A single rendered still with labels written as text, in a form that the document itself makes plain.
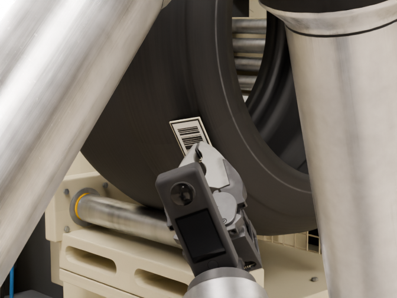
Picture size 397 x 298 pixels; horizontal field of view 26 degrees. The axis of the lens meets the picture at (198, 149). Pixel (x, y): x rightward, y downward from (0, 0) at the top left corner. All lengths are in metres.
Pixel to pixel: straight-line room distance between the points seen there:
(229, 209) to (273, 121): 0.62
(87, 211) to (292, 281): 0.33
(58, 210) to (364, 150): 0.83
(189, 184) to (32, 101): 0.41
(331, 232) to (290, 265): 0.76
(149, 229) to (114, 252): 0.07
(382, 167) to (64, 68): 0.24
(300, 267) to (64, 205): 0.38
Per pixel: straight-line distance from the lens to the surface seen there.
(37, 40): 0.46
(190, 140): 1.01
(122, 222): 1.27
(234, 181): 0.93
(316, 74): 0.57
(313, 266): 1.40
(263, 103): 1.49
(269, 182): 1.09
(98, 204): 1.32
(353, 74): 0.57
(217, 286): 0.83
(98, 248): 1.29
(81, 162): 1.47
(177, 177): 0.84
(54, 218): 1.35
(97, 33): 0.48
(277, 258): 1.44
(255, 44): 1.69
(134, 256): 1.23
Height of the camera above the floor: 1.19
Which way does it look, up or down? 9 degrees down
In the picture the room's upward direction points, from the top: straight up
